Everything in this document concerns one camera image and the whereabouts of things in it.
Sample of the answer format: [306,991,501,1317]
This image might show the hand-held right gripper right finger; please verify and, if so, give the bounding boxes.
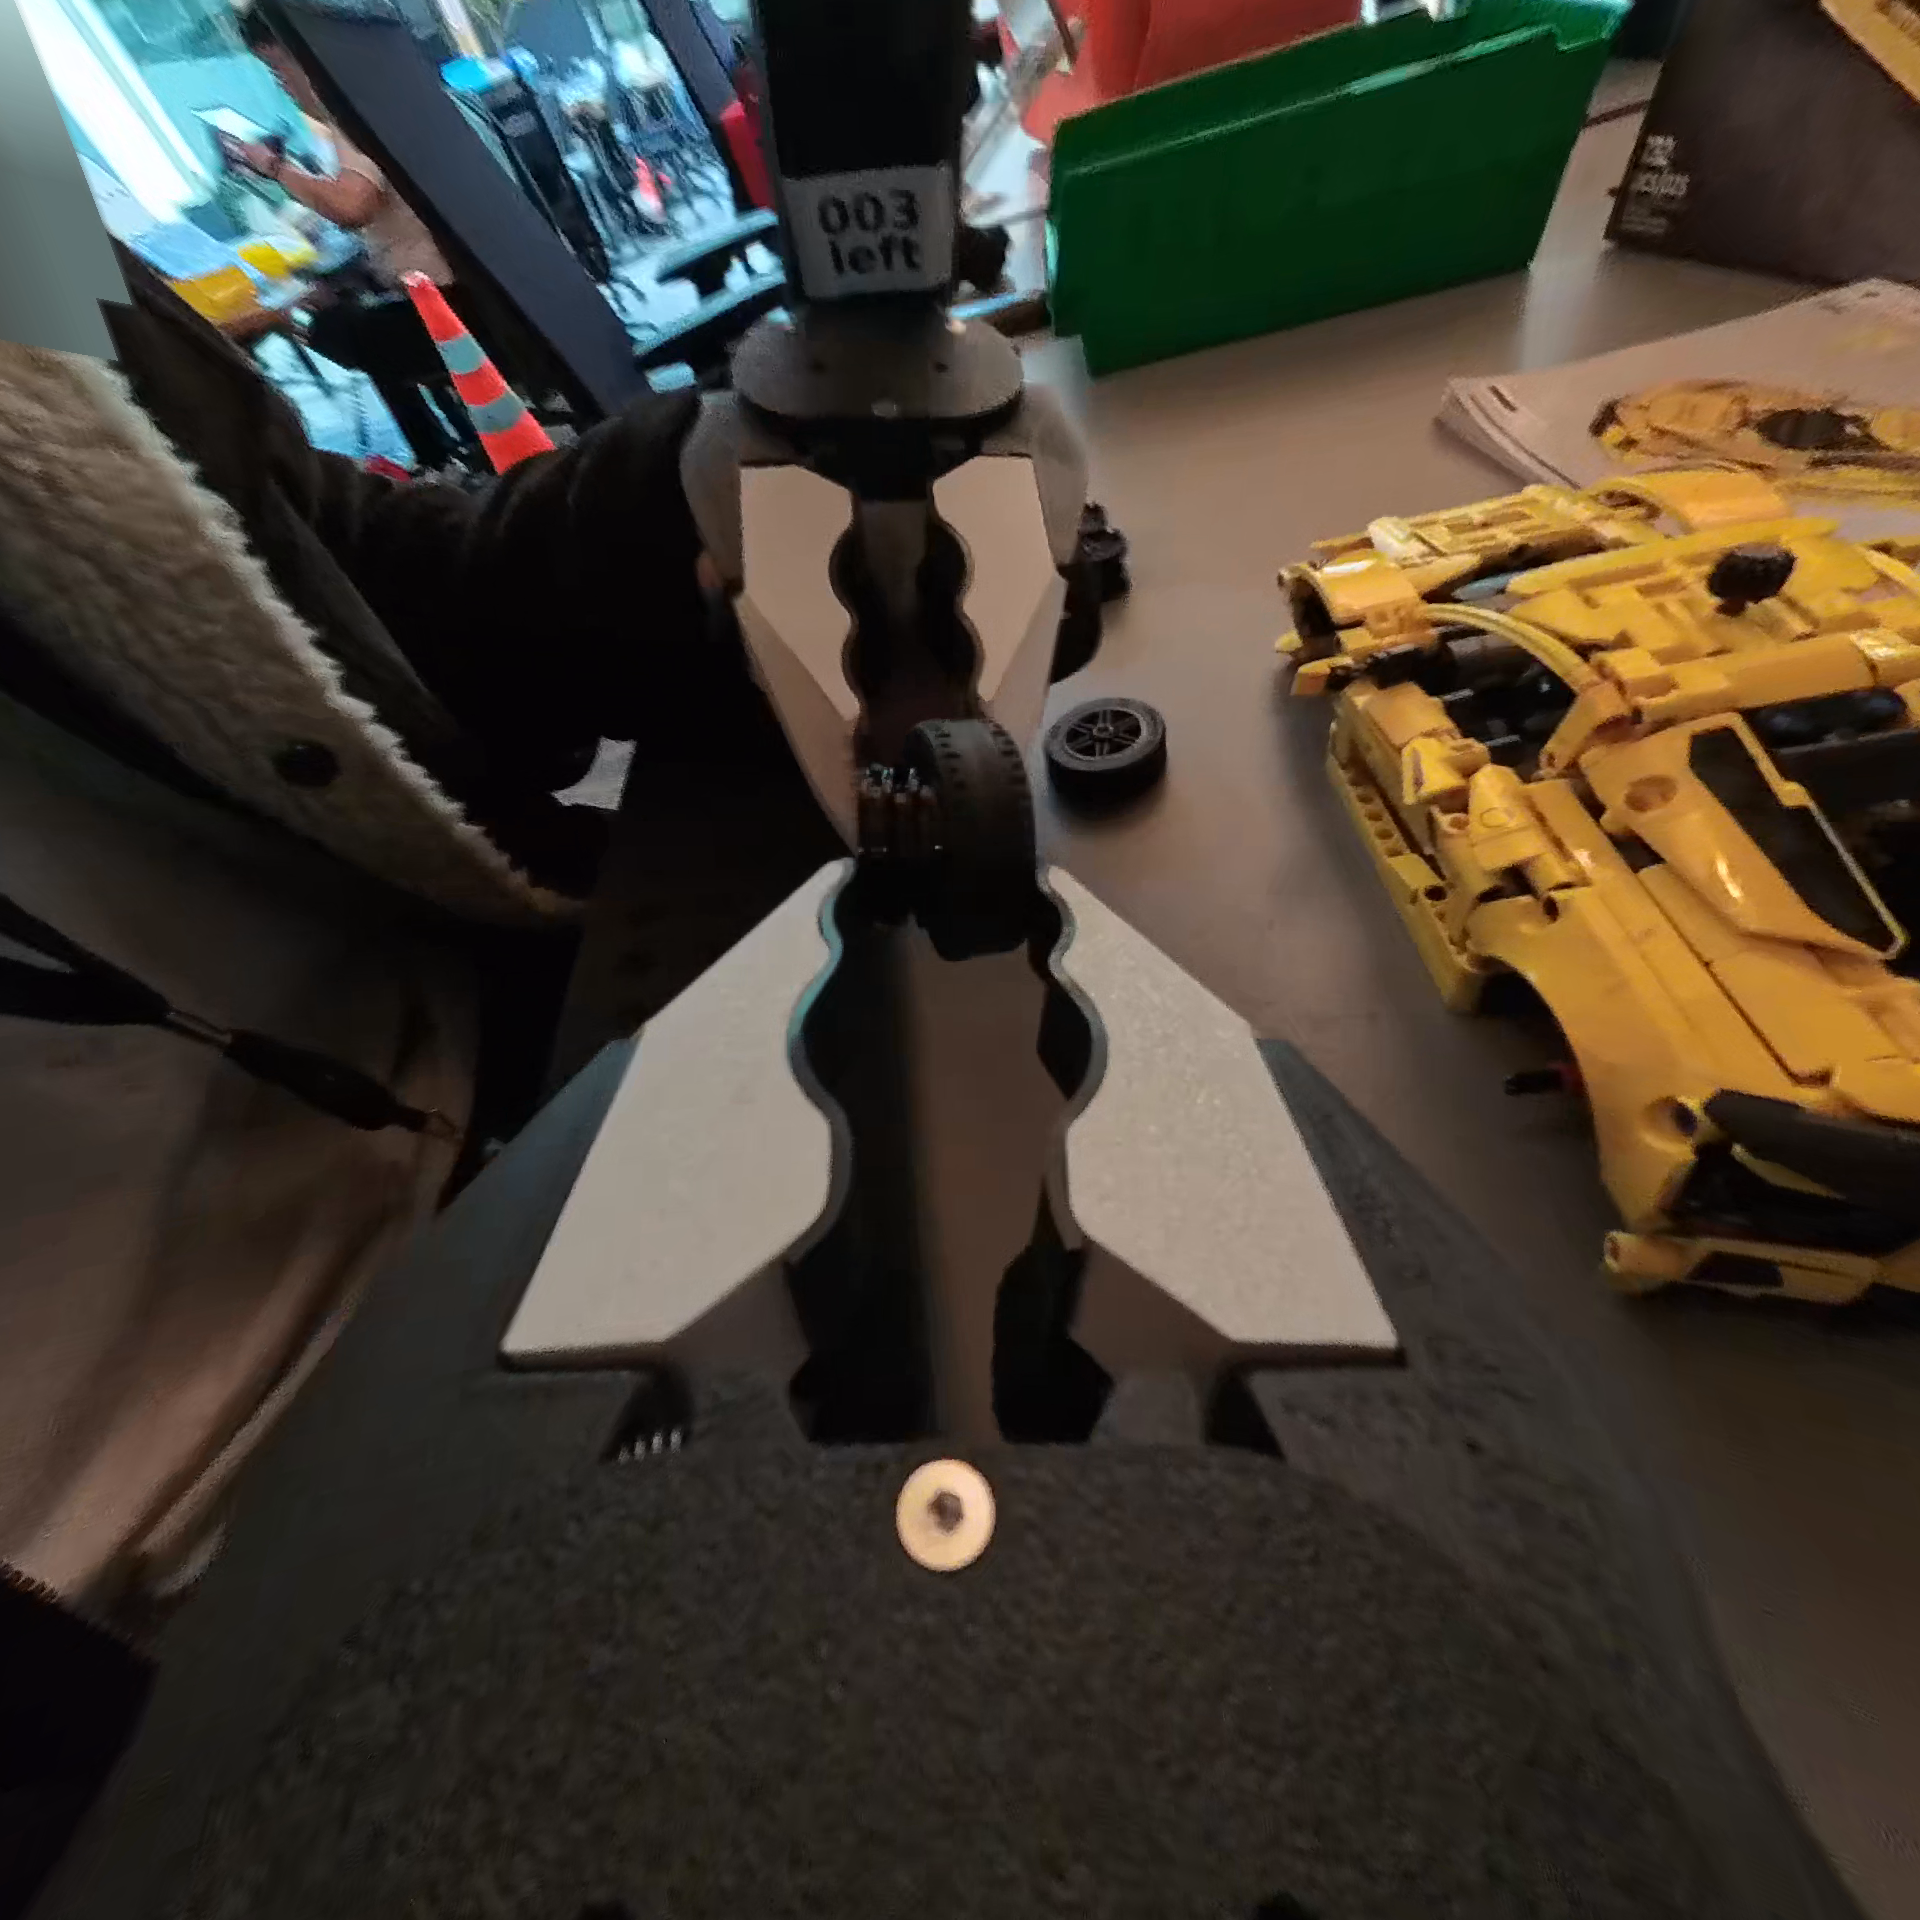
[989,867,1403,1444]

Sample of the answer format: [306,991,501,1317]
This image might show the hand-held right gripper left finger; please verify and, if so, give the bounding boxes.
[498,860,932,1444]

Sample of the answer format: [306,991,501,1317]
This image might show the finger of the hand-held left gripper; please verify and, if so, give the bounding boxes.
[932,460,1073,741]
[732,461,905,853]

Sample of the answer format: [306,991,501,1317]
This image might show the black ridged toy part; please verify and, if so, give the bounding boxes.
[853,759,945,862]
[1057,704,1151,784]

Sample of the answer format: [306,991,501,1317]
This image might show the black toy car tyre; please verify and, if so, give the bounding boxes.
[1044,694,1170,808]
[901,718,1039,961]

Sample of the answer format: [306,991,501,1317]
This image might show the yellow toy brick car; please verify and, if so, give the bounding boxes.
[1270,468,1920,1309]

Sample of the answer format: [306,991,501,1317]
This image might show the grey desk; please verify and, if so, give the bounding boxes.
[959,59,1920,1920]

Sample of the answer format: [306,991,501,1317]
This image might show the dark office chair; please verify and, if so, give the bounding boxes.
[631,207,794,372]

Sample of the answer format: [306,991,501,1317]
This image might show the orange striped traffic cone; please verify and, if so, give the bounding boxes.
[401,270,561,478]

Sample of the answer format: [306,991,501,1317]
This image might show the black pillar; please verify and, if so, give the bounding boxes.
[267,0,649,425]

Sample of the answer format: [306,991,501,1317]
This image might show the green plastic bin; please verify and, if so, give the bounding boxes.
[1044,0,1633,380]

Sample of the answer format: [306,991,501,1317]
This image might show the grey shirt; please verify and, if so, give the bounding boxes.
[0,704,606,1640]

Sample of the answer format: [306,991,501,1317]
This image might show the large car print booklet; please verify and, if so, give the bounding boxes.
[1436,277,1920,507]

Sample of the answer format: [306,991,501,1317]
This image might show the brown fleece-lined jacket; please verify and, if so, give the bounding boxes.
[0,256,606,935]

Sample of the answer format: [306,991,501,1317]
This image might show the yellow plastic tray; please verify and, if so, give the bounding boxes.
[170,238,326,327]

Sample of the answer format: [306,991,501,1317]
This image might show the toy car set box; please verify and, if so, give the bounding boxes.
[1603,0,1920,289]

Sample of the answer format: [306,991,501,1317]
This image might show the red plastic bin with handle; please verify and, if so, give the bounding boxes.
[1020,0,1369,147]

